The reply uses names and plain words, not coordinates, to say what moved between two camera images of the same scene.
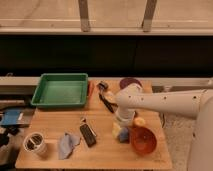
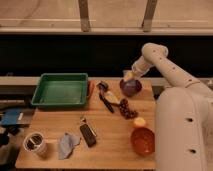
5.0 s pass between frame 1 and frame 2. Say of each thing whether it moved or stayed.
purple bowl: stayed
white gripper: moved
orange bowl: stayed
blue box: stayed
